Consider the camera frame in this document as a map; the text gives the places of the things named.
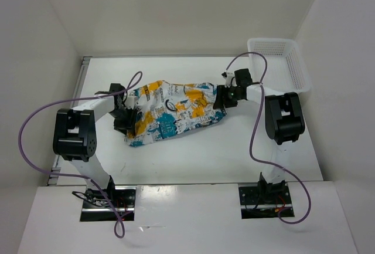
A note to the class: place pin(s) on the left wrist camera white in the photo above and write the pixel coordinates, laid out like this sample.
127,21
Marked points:
132,101

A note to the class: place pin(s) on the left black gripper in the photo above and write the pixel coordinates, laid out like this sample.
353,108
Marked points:
129,124

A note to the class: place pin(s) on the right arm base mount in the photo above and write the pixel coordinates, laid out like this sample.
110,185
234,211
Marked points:
263,200

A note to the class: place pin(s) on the white teal yellow patterned shorts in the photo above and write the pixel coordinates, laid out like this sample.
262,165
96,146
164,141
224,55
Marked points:
167,110

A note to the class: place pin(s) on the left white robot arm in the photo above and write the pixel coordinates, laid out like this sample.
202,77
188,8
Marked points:
75,138

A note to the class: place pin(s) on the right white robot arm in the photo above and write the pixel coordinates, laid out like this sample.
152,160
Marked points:
283,122

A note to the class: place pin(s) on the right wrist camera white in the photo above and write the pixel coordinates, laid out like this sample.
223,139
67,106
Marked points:
230,80

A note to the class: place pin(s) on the white plastic basket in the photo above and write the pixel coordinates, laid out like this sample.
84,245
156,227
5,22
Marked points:
286,70

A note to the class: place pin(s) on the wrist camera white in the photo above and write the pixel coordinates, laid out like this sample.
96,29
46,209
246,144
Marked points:
132,101
230,80

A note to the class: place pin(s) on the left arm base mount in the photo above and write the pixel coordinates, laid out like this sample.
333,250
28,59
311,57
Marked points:
96,209

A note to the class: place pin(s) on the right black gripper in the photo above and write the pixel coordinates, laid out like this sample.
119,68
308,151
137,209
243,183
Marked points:
221,91

